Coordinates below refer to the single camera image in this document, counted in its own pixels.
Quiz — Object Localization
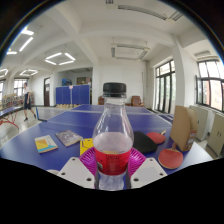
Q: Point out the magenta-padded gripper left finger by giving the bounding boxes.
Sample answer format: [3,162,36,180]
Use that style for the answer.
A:
[57,146,100,190]

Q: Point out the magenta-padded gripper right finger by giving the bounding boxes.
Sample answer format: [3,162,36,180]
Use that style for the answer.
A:
[127,147,168,190]

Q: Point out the clear red-labelled water bottle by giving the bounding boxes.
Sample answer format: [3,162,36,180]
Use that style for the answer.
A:
[92,82,134,192]

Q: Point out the large red table tennis paddle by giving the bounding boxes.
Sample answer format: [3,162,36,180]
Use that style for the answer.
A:
[157,143,184,170]

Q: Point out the black table tennis paddle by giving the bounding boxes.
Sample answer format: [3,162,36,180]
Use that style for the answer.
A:
[132,131,159,154]

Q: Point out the grey book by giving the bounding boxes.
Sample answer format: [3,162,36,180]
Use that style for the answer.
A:
[54,129,84,148]

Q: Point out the small red table tennis paddle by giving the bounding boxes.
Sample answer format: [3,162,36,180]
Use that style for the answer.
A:
[146,129,167,145]

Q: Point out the light blue and yellow book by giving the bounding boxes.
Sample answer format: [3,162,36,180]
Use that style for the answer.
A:
[34,134,59,154]

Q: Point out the brown cardboard box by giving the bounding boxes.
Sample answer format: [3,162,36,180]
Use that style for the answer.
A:
[169,105,199,153]

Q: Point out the beige low cabinet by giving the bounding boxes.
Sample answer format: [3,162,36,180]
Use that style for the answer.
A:
[189,105,209,142]
[206,113,224,158]

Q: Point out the blue partition screens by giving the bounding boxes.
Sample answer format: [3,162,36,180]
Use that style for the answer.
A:
[54,84,92,106]

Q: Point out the dark wooden door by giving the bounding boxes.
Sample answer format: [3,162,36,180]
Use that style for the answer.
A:
[43,77,52,108]

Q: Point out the tall black-framed glass door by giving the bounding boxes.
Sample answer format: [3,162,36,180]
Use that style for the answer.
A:
[153,59,177,115]

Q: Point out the person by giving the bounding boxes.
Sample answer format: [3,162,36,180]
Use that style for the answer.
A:
[22,81,37,122]

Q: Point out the wide black-framed window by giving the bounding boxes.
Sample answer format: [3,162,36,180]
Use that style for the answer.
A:
[195,59,224,113]

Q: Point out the ceiling air conditioner unit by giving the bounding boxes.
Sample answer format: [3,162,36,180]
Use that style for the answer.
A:
[110,43,151,62]

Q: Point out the ceiling lights group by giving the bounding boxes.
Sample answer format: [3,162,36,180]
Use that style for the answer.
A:
[0,28,77,78]

